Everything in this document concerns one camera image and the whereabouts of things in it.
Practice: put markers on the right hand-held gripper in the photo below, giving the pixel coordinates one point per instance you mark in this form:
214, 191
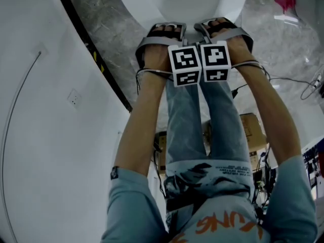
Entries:
215, 64

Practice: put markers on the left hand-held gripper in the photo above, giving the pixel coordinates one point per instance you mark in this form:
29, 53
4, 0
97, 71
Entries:
186, 66

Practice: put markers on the white toilet seat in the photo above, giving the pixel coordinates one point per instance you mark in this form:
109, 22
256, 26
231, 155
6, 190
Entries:
182, 1

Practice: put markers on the person's left forearm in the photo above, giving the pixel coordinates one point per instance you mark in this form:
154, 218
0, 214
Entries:
141, 125

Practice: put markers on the person's right forearm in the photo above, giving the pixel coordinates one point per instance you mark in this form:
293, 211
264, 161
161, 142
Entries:
273, 115

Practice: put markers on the person's right hand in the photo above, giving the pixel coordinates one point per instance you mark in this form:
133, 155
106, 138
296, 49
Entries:
240, 50

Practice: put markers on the person's left hand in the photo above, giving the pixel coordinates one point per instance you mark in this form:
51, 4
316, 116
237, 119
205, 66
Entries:
157, 57

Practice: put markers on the person's blue jeans legs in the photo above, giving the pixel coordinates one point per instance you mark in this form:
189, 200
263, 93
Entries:
184, 125

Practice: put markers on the small brown cardboard box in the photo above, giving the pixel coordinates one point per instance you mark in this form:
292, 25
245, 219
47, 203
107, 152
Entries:
161, 148

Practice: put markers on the black door threshold strip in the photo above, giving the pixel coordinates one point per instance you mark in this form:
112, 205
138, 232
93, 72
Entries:
93, 52

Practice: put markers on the person's light blue printed shirt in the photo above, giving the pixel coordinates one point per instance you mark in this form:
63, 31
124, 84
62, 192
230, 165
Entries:
217, 206

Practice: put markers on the white wall socket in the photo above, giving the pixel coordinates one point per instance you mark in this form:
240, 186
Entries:
74, 99

